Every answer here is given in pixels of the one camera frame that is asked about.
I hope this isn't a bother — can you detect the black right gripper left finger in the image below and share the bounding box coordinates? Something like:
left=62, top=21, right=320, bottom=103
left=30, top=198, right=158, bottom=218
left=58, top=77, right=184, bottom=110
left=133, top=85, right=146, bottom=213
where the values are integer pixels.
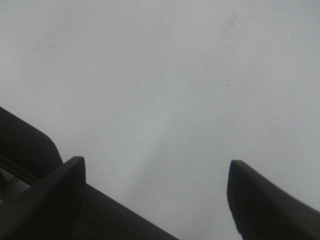
left=0, top=156, right=86, bottom=240

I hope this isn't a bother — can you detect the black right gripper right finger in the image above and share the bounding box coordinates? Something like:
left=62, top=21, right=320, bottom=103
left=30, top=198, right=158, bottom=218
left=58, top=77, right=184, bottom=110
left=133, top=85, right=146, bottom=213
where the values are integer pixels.
left=226, top=160, right=320, bottom=240

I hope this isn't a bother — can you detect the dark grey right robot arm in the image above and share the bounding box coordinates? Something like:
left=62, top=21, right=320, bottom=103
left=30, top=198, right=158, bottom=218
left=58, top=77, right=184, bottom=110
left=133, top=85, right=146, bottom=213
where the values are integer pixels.
left=0, top=109, right=320, bottom=240

